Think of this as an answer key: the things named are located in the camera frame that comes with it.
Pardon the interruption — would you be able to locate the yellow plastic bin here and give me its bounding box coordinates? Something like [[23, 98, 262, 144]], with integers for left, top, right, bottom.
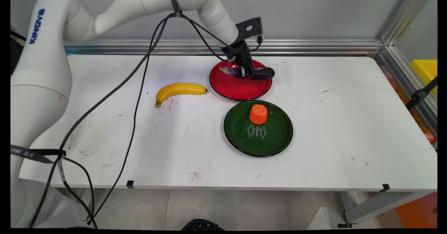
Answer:
[[410, 59, 438, 98]]

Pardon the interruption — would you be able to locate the slanted aluminium frame rail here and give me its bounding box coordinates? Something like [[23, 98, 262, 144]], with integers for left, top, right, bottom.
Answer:
[[375, 0, 438, 138]]

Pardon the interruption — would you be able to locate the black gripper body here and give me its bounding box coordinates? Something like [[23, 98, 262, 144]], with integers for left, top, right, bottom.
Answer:
[[222, 39, 252, 68]]

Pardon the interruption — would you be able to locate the black velcro arm strap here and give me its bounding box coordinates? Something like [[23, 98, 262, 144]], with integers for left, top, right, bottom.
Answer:
[[167, 0, 183, 17]]

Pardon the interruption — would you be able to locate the thick black cable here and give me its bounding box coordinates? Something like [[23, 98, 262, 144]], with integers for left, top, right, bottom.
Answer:
[[29, 13, 175, 228]]

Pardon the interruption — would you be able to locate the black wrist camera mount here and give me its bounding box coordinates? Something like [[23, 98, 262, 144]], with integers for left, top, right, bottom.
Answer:
[[235, 16, 264, 44]]

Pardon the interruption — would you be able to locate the long aluminium frame rail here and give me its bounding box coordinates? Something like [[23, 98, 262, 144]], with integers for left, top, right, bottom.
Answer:
[[64, 38, 384, 57]]

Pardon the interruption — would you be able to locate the thin black cable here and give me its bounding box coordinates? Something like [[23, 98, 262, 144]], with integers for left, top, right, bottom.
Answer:
[[87, 16, 169, 226]]

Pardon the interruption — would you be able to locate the black printed strap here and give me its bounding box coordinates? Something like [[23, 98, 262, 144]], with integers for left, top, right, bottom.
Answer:
[[10, 145, 67, 193]]

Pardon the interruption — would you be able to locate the green round plate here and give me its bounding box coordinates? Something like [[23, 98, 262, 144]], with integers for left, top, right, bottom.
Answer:
[[223, 101, 294, 158]]

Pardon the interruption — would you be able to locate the black object on floor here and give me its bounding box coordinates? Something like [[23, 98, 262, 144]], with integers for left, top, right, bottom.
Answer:
[[181, 219, 226, 232]]

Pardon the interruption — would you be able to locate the red round plate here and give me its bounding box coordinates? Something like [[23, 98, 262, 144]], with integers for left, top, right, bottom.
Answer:
[[209, 59, 273, 101]]

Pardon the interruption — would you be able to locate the yellow banana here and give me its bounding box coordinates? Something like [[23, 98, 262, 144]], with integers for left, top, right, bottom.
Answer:
[[155, 82, 208, 108]]

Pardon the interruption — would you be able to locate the grey metal table leg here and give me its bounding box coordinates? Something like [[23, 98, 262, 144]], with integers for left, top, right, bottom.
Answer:
[[337, 191, 425, 228]]

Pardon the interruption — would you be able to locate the orange toy carrot piece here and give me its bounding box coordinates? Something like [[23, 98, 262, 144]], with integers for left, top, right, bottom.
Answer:
[[249, 104, 269, 125]]

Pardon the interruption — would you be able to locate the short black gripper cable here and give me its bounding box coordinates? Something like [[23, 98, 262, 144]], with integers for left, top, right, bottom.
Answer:
[[179, 13, 234, 62]]

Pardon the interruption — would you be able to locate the orange box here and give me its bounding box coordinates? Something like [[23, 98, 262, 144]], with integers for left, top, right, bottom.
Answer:
[[395, 192, 438, 228]]

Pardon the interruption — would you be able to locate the purple eggplant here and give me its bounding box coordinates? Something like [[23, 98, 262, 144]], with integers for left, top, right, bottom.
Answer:
[[219, 66, 276, 80]]

